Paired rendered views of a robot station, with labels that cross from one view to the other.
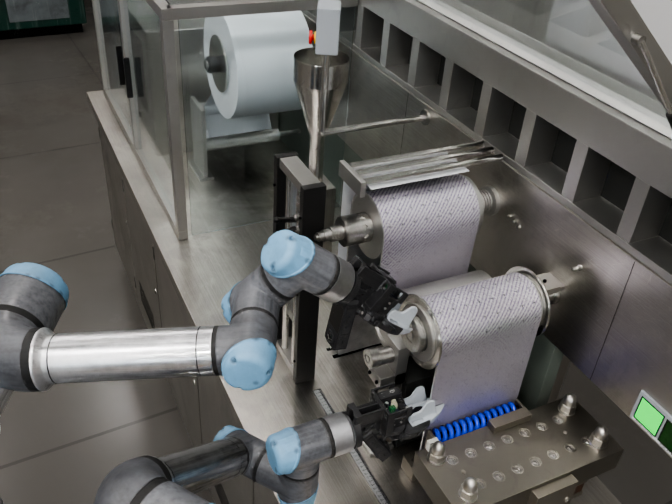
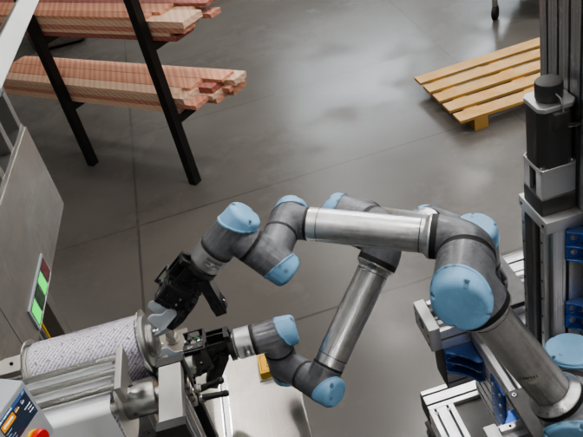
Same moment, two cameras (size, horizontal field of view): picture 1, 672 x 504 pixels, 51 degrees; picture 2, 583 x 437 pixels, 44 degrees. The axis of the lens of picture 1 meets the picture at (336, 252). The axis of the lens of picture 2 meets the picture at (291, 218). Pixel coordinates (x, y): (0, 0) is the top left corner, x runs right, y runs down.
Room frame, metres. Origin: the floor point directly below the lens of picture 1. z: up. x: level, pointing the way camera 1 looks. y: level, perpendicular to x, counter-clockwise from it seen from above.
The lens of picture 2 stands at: (1.92, 0.73, 2.32)
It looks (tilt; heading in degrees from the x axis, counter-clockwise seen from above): 35 degrees down; 208
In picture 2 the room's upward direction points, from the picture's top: 15 degrees counter-clockwise
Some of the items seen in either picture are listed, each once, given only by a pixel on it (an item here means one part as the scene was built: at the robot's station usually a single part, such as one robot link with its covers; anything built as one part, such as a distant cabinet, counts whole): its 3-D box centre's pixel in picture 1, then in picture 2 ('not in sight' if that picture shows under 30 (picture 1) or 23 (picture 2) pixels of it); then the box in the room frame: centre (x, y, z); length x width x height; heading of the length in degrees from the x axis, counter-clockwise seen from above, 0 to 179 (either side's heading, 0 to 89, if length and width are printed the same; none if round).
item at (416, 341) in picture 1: (414, 333); (152, 339); (1.02, -0.16, 1.25); 0.07 x 0.02 x 0.07; 28
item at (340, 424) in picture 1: (337, 432); (243, 343); (0.89, -0.03, 1.11); 0.08 x 0.05 x 0.08; 28
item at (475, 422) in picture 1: (476, 422); not in sight; (1.01, -0.32, 1.03); 0.21 x 0.04 x 0.03; 118
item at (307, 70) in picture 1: (321, 68); not in sight; (1.71, 0.07, 1.50); 0.14 x 0.14 x 0.06
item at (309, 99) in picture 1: (315, 178); not in sight; (1.71, 0.07, 1.18); 0.14 x 0.14 x 0.57
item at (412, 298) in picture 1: (419, 331); (146, 341); (1.03, -0.17, 1.25); 0.15 x 0.01 x 0.15; 28
